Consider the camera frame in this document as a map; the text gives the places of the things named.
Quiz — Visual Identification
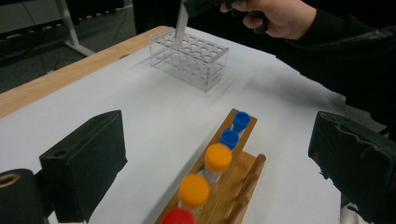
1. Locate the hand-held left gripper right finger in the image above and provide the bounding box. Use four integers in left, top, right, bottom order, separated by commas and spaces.
307, 111, 396, 224

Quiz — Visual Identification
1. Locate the orange capped test tube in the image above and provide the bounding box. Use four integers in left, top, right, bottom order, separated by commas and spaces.
177, 174, 210, 216
204, 143, 233, 186

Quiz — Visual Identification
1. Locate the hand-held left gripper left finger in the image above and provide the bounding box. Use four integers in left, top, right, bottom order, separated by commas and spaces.
38, 109, 129, 223

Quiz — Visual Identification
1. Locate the white table cover sheet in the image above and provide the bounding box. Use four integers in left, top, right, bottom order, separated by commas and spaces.
0, 26, 347, 224

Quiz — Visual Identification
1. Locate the blue capped test tube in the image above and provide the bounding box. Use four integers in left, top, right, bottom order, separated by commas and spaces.
219, 129, 241, 151
232, 110, 252, 134

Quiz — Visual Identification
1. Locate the wooden test tube rack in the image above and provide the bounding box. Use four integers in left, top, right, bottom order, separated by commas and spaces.
153, 107, 267, 224

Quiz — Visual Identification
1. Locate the clear acrylic test tube rack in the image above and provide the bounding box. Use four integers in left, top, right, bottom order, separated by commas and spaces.
148, 27, 231, 93

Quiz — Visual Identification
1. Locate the white metal stand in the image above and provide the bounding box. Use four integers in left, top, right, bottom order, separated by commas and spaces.
0, 0, 96, 58

